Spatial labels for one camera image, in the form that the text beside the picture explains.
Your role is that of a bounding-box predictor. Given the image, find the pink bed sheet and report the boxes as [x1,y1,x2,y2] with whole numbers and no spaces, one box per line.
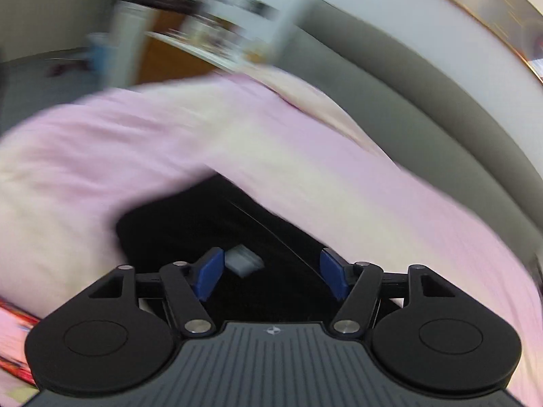
[0,72,543,407]

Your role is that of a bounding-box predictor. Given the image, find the red printed cloth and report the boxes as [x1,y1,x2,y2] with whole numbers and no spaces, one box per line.
[0,299,42,387]

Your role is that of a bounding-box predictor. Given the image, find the white upright panel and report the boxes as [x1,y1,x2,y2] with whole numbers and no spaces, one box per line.
[107,0,158,91]

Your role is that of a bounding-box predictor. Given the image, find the black pants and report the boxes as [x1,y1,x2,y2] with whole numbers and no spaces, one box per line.
[114,173,354,324]

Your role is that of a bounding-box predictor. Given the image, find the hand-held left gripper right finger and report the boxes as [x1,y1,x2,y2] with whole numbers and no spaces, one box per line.
[319,247,458,339]

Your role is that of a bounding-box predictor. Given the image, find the cream pillow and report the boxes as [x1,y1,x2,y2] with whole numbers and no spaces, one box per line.
[255,68,382,151]

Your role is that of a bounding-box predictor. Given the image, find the orange wall poster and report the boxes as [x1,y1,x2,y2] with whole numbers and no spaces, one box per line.
[390,0,543,85]

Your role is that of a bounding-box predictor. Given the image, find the brown wooden cabinet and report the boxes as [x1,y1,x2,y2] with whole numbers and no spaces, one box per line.
[135,8,232,86]

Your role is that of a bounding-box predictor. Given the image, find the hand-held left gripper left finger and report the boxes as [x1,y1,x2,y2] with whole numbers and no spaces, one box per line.
[87,247,225,338]

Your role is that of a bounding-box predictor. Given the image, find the grey padded headboard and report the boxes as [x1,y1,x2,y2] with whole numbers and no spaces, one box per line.
[293,0,543,240]

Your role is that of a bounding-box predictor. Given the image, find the cluttered white shelf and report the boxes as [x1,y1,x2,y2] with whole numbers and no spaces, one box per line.
[144,8,274,75]

